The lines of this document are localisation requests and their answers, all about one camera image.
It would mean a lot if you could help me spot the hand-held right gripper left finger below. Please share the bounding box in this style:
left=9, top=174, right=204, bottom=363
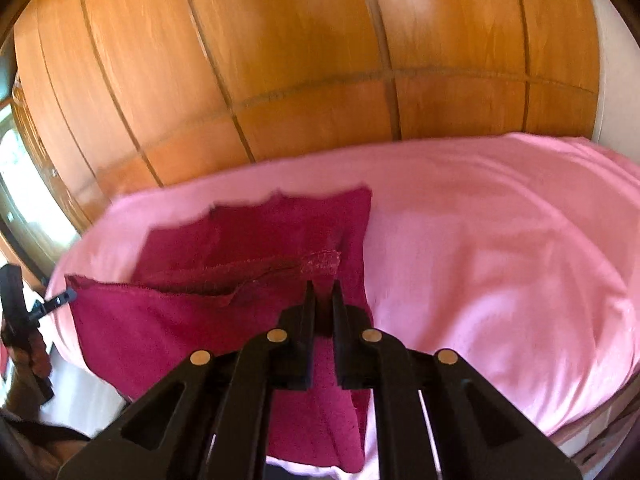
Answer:
left=57, top=280, right=317, bottom=480

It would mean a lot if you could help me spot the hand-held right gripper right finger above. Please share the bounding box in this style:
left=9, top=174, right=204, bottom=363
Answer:
left=332, top=280, right=584, bottom=480

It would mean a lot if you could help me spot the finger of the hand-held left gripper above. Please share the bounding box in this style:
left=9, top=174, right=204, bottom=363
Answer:
left=35, top=287, right=77, bottom=316

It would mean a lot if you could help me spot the maroon cloth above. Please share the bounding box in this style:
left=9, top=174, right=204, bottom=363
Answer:
left=65, top=187, right=374, bottom=475

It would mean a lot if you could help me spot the person's left forearm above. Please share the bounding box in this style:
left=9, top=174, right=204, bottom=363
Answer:
left=0, top=350, right=93, bottom=478

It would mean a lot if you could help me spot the wooden framed window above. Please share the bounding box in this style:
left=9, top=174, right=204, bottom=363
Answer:
left=0, top=75, right=81, bottom=291

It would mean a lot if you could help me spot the pink bed sheet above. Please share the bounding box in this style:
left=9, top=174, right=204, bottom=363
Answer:
left=50, top=132, right=640, bottom=480

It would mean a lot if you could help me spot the wooden bed frame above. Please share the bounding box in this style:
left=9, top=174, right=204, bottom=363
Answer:
left=550, top=385, right=640, bottom=473

